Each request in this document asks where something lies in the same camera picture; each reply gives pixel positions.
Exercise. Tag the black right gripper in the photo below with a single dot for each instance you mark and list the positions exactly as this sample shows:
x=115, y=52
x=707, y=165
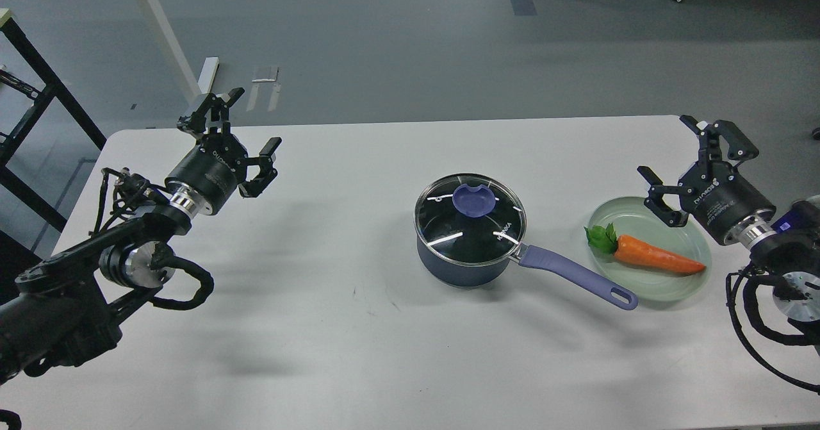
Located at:
x=712, y=190

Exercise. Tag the dark blue saucepan purple handle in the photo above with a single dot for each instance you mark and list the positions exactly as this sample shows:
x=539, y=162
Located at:
x=530, y=257

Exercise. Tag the glass lid purple knob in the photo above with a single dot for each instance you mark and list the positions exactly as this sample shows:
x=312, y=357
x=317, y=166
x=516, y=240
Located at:
x=469, y=219

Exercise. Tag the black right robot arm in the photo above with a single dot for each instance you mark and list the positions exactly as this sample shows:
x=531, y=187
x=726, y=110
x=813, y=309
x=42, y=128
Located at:
x=779, y=285

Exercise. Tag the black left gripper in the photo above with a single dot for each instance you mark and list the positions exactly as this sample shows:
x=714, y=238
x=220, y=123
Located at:
x=217, y=165

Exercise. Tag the pale green plate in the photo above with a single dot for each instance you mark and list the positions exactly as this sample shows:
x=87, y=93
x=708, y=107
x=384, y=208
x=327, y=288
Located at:
x=629, y=217

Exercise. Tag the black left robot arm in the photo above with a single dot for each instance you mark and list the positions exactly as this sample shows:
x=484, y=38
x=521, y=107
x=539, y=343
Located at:
x=70, y=306

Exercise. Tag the black metal rack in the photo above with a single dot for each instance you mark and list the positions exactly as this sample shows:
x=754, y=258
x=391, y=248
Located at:
x=54, y=90

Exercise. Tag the orange toy carrot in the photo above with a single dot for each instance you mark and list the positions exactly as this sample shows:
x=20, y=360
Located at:
x=632, y=251

